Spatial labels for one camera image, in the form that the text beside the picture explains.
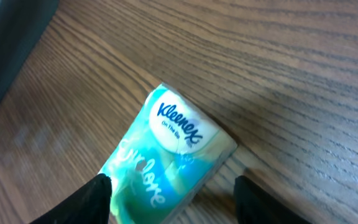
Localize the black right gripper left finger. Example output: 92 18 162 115
31 174 112 224

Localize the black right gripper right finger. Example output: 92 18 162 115
233 175 310 224

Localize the green Kleenex tissue pack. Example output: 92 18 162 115
100 83 237 223

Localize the grey plastic mesh basket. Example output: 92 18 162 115
0 0 59 102

